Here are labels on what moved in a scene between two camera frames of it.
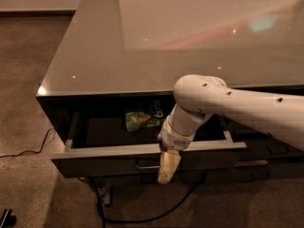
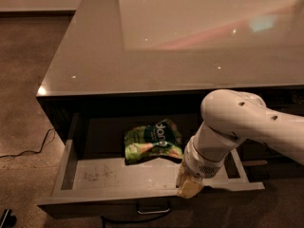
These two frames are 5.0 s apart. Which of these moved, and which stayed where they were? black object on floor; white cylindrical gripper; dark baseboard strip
Moved: white cylindrical gripper
Stayed: dark baseboard strip; black object on floor
